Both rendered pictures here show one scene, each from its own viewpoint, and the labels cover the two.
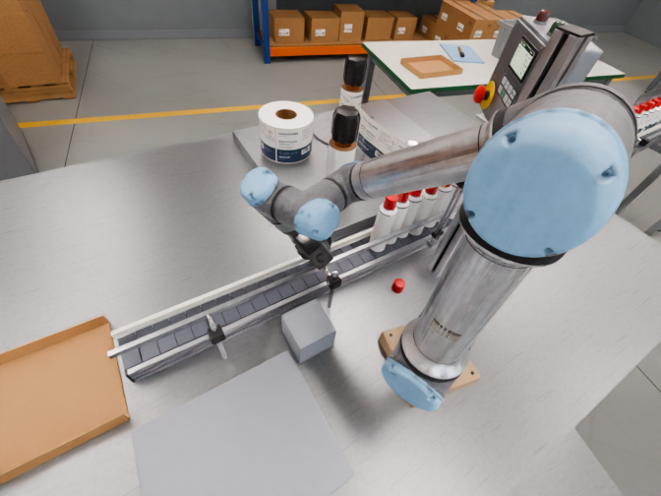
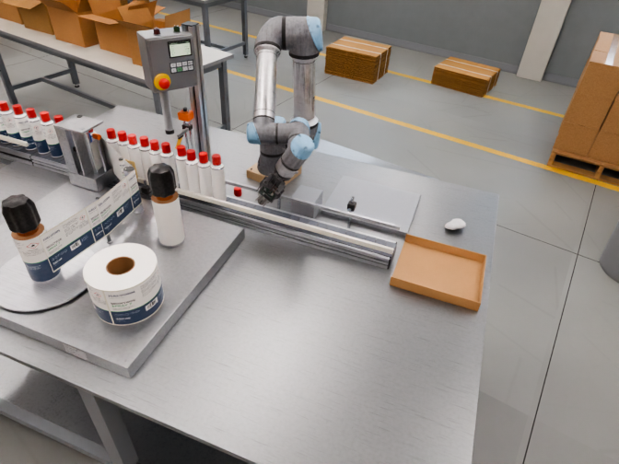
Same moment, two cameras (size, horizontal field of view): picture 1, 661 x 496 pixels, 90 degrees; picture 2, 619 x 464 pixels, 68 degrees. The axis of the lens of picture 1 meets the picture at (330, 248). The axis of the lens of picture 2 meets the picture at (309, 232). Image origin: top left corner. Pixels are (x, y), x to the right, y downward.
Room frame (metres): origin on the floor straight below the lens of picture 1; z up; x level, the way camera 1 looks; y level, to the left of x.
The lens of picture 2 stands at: (1.20, 1.31, 1.95)
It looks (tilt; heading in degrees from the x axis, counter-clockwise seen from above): 39 degrees down; 236
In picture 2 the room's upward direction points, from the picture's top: 4 degrees clockwise
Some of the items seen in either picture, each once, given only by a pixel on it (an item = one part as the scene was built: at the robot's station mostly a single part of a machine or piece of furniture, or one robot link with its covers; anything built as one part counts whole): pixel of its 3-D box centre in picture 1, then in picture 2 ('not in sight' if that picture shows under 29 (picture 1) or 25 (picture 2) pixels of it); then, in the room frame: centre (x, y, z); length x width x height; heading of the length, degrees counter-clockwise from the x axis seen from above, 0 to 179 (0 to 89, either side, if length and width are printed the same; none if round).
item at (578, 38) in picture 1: (483, 188); (199, 113); (0.66, -0.34, 1.17); 0.04 x 0.04 x 0.67; 38
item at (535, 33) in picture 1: (528, 83); (169, 60); (0.75, -0.36, 1.38); 0.17 x 0.10 x 0.19; 3
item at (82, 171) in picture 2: not in sight; (87, 153); (1.08, -0.50, 1.01); 0.14 x 0.13 x 0.26; 128
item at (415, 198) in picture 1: (408, 210); (193, 173); (0.75, -0.22, 0.98); 0.05 x 0.05 x 0.20
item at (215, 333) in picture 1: (215, 335); (349, 217); (0.31, 0.23, 0.91); 0.07 x 0.03 x 0.17; 38
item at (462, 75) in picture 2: not in sight; (465, 75); (-3.27, -2.29, 0.10); 0.64 x 0.52 x 0.20; 113
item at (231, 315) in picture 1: (399, 238); (197, 198); (0.75, -0.22, 0.86); 1.65 x 0.08 x 0.04; 128
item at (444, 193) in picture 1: (437, 200); (169, 166); (0.82, -0.31, 0.98); 0.05 x 0.05 x 0.20
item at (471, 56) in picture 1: (461, 53); not in sight; (2.78, -0.75, 0.81); 0.32 x 0.24 x 0.01; 12
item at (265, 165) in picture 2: not in sight; (273, 157); (0.37, -0.28, 0.92); 0.15 x 0.15 x 0.10
